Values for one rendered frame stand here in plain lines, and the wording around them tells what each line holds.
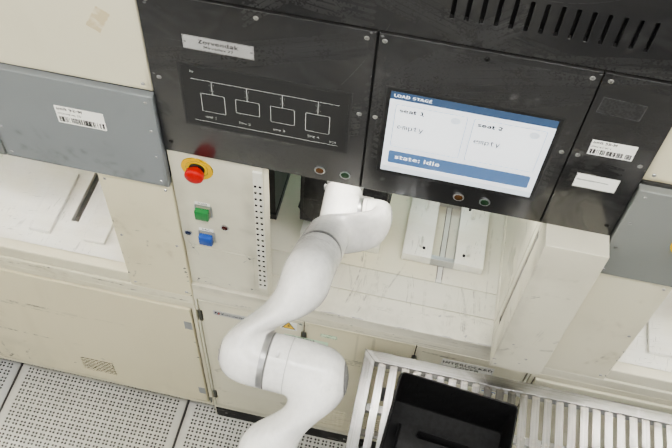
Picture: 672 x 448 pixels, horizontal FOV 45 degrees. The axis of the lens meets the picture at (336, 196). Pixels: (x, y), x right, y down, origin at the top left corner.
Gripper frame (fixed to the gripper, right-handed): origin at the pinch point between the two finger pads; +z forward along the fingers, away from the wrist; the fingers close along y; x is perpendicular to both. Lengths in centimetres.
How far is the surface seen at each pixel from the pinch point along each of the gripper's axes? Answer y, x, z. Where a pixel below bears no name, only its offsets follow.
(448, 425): 33, -45, -50
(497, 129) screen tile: 26, 42, -32
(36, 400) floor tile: -96, -121, -34
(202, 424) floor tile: -39, -121, -33
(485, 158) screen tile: 26, 34, -32
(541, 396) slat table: 55, -45, -38
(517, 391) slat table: 49, -45, -38
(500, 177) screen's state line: 29, 30, -32
